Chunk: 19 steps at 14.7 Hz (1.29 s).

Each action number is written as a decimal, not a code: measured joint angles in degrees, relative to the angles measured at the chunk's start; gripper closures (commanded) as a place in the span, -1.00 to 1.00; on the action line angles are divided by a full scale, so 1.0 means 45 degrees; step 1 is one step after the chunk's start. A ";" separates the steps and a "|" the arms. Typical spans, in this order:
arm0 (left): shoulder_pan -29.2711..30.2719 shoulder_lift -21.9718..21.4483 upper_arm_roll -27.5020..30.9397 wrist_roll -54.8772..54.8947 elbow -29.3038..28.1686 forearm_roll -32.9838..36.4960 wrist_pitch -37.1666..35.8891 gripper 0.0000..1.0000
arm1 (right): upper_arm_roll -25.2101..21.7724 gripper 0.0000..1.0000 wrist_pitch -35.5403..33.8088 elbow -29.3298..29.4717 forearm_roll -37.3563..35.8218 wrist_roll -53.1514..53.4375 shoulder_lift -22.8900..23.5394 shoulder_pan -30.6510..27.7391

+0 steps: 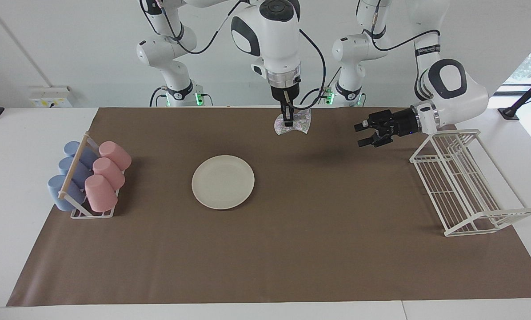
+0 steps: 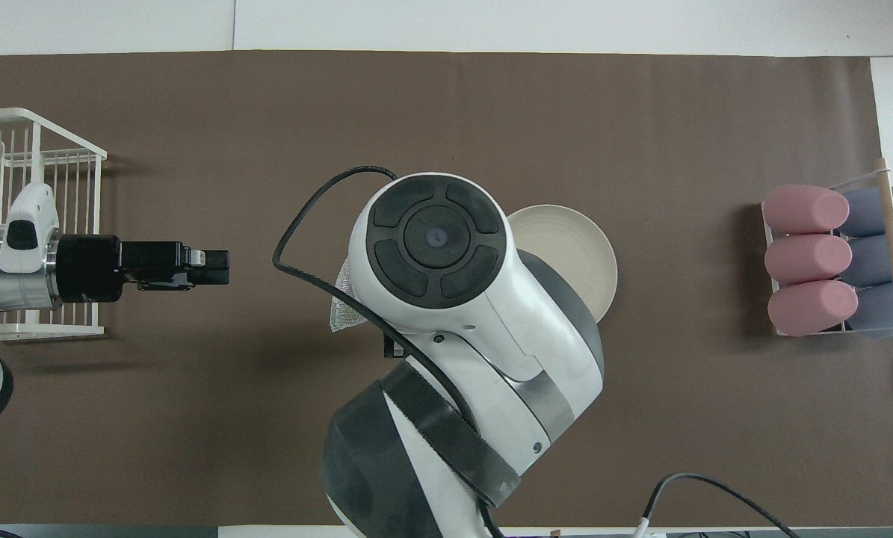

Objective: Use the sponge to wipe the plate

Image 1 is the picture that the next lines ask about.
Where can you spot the blue plastic cup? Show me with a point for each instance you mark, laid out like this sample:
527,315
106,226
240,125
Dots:
60,192
69,166
75,149

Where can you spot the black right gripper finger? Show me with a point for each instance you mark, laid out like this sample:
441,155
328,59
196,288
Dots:
291,114
284,113

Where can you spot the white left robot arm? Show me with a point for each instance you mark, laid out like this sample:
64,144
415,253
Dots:
456,93

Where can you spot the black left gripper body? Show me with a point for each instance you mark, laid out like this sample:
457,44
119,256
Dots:
403,122

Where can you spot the white wall socket box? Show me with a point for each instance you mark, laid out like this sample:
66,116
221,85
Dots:
51,97

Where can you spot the pink plastic cup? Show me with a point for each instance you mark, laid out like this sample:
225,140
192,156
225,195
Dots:
100,194
109,172
115,154

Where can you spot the silver mesh sponge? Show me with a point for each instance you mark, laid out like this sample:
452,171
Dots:
301,122

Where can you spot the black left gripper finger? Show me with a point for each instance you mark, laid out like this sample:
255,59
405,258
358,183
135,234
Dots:
376,138
374,121

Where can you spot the brown table mat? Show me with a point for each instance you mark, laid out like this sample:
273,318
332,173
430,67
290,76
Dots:
292,249

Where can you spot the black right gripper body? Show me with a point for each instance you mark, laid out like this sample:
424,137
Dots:
285,92

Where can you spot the cream round plate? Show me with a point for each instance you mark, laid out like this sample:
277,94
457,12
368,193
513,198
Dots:
223,182

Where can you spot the cup rack with wooden bar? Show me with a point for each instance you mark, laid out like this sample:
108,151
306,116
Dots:
72,171

